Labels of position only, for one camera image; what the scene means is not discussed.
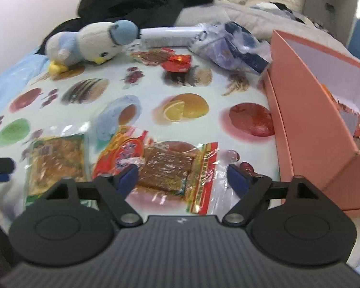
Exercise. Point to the grey duvet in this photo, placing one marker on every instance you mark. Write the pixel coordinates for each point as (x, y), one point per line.
(204, 13)

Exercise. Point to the pile of clothes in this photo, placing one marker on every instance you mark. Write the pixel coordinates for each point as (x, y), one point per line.
(273, 7)

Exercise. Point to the red label clear snack packet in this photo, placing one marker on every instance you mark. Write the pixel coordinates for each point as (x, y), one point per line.
(168, 165)

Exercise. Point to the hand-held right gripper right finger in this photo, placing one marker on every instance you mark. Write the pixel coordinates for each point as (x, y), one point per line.
(235, 176)

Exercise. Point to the blue white plush penguin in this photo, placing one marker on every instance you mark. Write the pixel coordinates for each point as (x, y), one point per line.
(90, 42)

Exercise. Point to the white tube packet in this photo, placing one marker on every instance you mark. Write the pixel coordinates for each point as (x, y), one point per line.
(168, 36)

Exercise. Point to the black jacket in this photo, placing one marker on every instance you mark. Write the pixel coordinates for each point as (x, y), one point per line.
(138, 0)

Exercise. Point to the orange snack packet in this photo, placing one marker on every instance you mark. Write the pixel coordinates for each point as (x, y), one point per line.
(340, 103)

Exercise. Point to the fruit print bed sheet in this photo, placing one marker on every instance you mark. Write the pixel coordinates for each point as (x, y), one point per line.
(183, 108)

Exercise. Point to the pink cardboard box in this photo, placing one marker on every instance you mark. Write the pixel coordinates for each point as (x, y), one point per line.
(312, 126)

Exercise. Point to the clear plastic bag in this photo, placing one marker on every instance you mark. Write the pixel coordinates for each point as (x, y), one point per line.
(228, 48)

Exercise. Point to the green snack packet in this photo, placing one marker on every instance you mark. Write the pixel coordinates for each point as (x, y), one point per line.
(57, 162)

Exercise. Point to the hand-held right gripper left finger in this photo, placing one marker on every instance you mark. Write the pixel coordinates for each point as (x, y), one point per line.
(129, 176)

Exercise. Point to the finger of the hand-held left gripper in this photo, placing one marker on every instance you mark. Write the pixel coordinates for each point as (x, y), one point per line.
(1, 165)

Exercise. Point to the small red foil wrapper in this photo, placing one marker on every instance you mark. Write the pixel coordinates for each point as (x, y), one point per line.
(177, 63)

